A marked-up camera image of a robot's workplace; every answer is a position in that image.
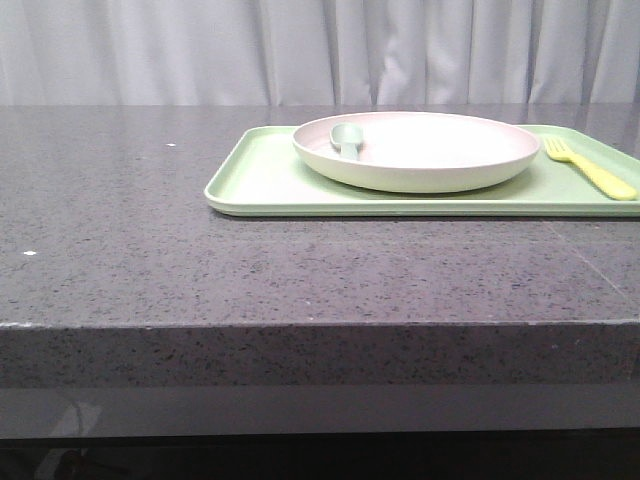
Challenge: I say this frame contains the beige round plate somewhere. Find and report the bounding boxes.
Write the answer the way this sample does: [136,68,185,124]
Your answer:
[293,111,540,194]

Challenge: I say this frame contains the yellow plastic fork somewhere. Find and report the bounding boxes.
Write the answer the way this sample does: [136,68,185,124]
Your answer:
[543,136,638,201]

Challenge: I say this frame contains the light green serving tray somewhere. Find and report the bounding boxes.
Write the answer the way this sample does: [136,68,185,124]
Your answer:
[204,126,639,218]

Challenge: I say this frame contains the light green spoon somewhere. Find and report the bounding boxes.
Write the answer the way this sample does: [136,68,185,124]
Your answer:
[330,123,364,161]

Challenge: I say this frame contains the white pleated curtain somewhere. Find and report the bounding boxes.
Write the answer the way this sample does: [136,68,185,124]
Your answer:
[1,1,639,106]

